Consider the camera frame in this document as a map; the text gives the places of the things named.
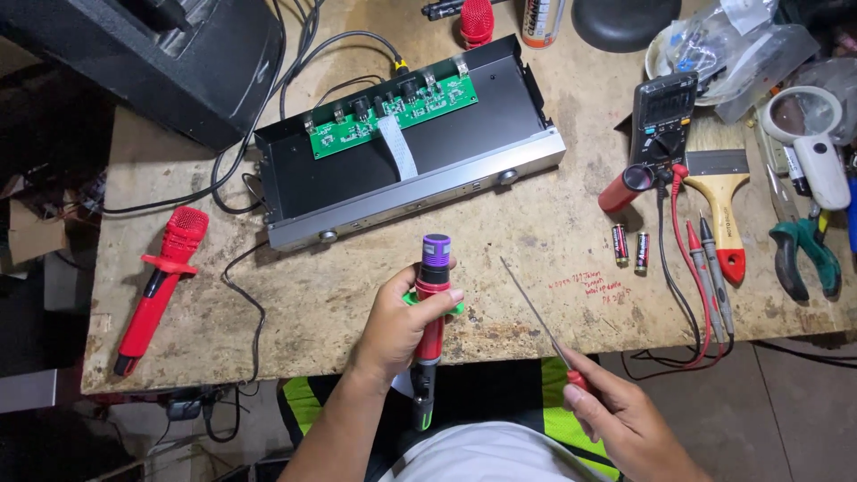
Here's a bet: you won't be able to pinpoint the person's right hand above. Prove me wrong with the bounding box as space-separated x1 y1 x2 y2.
561 347 684 478

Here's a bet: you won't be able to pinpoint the person's left hand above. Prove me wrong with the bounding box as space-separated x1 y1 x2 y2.
349 260 466 386

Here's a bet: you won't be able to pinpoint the red microphone body purple capsule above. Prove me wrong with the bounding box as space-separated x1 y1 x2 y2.
410 233 453 432

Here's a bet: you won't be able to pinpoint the thin red-handled screwdriver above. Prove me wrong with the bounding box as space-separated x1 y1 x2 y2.
499 256 591 395

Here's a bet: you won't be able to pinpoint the neon yellow black chair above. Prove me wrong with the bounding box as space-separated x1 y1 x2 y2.
278 356 624 482

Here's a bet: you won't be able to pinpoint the person's white shirt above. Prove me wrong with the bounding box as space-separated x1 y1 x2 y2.
378 420 613 482

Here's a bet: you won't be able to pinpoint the red multimeter probe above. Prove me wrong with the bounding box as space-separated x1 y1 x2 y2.
670 164 727 369

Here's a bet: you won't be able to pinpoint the black multimeter probe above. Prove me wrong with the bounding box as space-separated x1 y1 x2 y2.
655 170 736 366

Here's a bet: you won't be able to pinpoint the open silver receiver chassis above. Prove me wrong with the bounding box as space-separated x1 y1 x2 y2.
253 35 567 253

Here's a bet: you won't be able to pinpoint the red battery cover tube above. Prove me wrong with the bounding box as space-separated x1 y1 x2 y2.
598 165 655 214

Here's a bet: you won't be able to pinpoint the green circuit board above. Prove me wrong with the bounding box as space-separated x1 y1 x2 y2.
307 72 479 160

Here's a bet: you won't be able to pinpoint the wooden paint brush red tip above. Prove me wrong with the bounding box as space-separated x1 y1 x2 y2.
683 120 751 286

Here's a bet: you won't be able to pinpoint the black digital multimeter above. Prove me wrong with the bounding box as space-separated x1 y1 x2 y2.
629 71 699 176

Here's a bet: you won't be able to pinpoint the white marker pen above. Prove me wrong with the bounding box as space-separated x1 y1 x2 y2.
782 144 813 198

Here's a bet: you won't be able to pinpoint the red microphone grille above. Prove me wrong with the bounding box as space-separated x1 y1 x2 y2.
458 0 495 50

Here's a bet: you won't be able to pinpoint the white magnifying glass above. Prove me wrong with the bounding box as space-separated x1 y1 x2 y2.
761 86 853 212

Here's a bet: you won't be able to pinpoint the black marker pen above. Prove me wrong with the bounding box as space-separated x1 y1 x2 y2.
421 0 470 21

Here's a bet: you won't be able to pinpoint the spray cleaner can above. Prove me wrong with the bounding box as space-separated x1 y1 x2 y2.
521 0 566 50

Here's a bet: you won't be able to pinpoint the black loudspeaker box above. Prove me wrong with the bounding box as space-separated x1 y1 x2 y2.
0 0 285 151

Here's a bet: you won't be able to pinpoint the cardboard box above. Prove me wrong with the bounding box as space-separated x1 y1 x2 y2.
0 194 71 269

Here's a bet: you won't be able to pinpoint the clear plastic bags heap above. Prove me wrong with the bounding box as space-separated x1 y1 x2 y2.
645 0 857 145

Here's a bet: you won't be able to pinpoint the black round stool seat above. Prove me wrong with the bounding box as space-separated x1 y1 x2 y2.
571 0 682 54

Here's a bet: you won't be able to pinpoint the green anti-roll ring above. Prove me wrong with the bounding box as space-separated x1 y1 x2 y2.
402 291 466 317

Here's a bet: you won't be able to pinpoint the white flat ribbon cable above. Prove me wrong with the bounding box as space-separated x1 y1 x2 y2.
377 115 420 182

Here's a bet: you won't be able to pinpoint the black power cable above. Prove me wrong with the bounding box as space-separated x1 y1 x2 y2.
100 0 322 216

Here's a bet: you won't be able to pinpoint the green-handled pliers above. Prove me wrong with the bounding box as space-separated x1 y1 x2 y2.
769 201 842 302

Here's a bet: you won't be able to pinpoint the red wireless microphone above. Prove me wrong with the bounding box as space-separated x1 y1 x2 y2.
113 206 210 377

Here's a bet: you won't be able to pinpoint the black cable yellow plug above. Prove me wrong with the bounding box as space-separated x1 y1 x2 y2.
278 30 411 121

